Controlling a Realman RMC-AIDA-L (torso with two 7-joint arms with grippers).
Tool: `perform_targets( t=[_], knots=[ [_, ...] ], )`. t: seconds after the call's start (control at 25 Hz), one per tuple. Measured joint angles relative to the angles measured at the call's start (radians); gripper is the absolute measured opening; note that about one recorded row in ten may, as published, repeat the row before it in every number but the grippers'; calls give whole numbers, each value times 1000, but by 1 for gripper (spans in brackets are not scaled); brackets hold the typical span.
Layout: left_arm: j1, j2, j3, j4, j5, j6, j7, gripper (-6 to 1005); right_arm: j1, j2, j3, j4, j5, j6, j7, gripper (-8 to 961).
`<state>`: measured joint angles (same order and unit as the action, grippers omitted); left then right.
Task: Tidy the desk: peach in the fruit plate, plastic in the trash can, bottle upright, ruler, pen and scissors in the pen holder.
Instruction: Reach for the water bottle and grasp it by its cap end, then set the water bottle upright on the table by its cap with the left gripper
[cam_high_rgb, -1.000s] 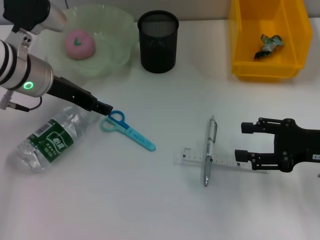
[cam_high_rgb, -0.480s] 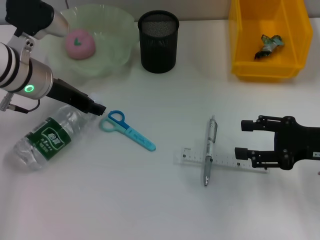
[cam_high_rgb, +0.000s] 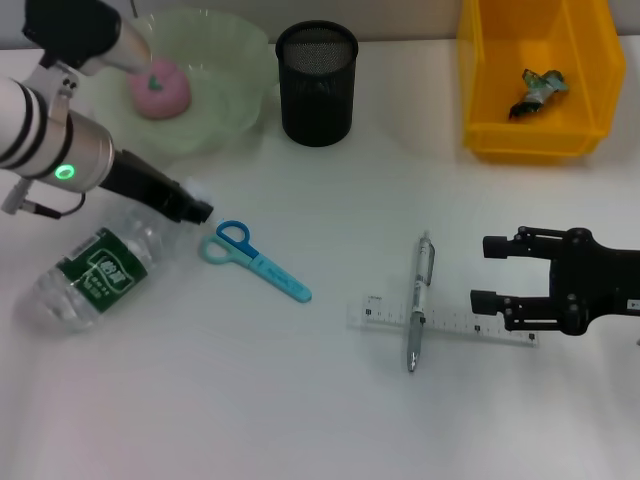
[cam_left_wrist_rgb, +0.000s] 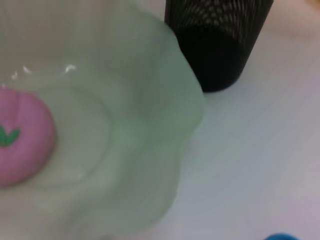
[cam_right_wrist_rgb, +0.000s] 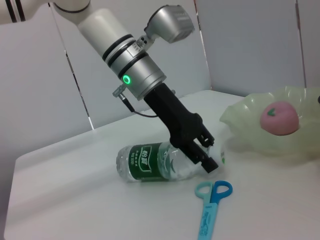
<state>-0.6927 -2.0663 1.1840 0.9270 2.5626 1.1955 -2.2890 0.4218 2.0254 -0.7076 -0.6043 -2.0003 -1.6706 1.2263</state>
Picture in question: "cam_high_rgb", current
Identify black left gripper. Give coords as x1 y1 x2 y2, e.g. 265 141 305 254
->
98 148 215 225

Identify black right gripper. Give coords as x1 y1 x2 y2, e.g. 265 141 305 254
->
468 225 640 337

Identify silver ballpoint pen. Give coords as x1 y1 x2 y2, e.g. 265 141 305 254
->
404 229 436 374

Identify blue capped scissors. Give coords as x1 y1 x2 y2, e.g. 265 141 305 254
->
199 219 314 305

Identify clear water bottle green label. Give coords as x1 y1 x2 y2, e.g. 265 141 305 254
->
13 178 214 334

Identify pink toy peach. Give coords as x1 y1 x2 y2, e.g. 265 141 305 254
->
127 57 193 120

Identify green plastic wrapper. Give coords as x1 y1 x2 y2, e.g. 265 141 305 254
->
508 68 571 122

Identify transparent plastic ruler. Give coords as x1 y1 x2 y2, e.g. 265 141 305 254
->
347 293 541 350

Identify green translucent fruit bowl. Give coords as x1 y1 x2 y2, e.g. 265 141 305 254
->
79 9 279 159

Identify black mesh pen holder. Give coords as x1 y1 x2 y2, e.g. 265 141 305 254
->
274 19 360 148

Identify yellow plastic bin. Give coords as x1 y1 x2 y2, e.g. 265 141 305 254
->
455 0 627 164

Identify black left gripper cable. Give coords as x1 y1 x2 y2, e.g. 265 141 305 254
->
0 179 86 219

